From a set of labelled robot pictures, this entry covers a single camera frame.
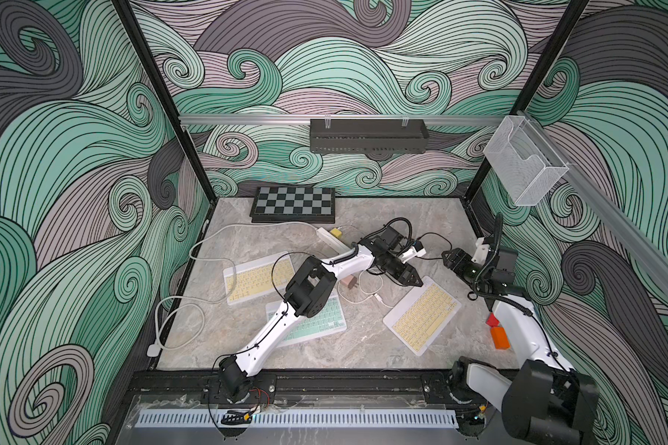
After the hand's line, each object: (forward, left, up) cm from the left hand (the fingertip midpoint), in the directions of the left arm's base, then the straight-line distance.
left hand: (421, 280), depth 90 cm
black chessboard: (+35, +45, -1) cm, 58 cm away
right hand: (+2, -9, +9) cm, 13 cm away
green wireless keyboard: (-15, +38, -4) cm, 41 cm away
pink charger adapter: (+1, +23, -3) cm, 24 cm away
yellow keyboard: (-10, +1, -4) cm, 11 cm away
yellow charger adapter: (+22, +28, -3) cm, 36 cm away
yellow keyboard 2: (+3, +56, -4) cm, 56 cm away
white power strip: (+16, +29, -1) cm, 34 cm away
